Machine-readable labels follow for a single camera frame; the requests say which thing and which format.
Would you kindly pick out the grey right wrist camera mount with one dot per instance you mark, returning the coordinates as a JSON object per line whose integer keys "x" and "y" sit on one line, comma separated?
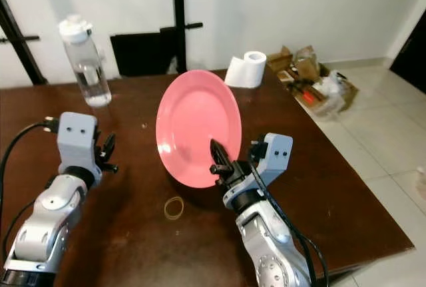
{"x": 276, "y": 150}

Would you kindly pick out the yellow rubber band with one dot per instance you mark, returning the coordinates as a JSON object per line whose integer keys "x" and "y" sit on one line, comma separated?
{"x": 166, "y": 208}

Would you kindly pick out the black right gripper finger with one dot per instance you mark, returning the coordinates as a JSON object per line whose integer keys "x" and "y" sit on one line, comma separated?
{"x": 219, "y": 154}

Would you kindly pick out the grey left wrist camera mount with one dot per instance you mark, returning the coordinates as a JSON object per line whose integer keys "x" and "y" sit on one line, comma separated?
{"x": 76, "y": 140}

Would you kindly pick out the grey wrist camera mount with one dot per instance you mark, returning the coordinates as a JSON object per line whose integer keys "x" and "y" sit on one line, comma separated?
{"x": 76, "y": 140}
{"x": 276, "y": 150}

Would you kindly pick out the white toilet paper roll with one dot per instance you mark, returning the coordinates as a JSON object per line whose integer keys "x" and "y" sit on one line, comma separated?
{"x": 246, "y": 69}

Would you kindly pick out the clear water bottle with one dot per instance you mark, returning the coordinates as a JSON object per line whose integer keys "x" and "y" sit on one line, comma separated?
{"x": 88, "y": 67}

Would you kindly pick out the cardboard box with clutter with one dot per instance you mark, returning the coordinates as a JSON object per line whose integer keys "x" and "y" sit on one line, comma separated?
{"x": 306, "y": 74}

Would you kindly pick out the dark door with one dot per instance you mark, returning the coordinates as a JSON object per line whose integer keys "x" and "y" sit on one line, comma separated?
{"x": 411, "y": 50}

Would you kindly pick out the slanted black tripod stand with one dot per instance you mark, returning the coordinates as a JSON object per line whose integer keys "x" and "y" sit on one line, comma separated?
{"x": 20, "y": 42}

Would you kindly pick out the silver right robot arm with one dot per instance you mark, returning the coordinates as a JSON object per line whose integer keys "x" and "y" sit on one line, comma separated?
{"x": 266, "y": 250}

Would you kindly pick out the pink plate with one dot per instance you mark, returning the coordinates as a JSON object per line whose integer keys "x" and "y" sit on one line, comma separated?
{"x": 193, "y": 124}

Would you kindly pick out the black board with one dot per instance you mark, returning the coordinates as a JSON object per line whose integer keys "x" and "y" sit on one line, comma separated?
{"x": 140, "y": 54}

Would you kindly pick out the upright black stand pole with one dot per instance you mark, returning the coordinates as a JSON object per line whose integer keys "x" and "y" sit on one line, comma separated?
{"x": 178, "y": 7}

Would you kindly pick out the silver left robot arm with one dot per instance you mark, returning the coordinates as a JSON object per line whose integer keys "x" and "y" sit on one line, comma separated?
{"x": 50, "y": 220}

